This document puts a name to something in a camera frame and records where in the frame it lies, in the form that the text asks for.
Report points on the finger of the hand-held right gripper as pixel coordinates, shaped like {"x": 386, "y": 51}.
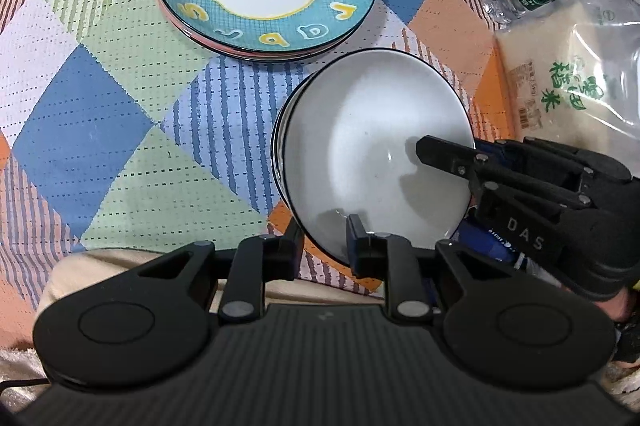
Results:
{"x": 445, "y": 151}
{"x": 555, "y": 158}

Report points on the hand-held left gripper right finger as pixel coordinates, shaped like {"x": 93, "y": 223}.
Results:
{"x": 356, "y": 246}

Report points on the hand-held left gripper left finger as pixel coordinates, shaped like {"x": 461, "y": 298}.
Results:
{"x": 291, "y": 241}

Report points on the clear rice bag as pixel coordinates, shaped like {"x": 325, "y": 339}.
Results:
{"x": 575, "y": 71}

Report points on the checkered patchwork tablecloth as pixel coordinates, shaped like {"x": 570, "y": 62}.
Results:
{"x": 100, "y": 116}

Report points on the blue packet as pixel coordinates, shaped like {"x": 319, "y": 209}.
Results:
{"x": 485, "y": 238}

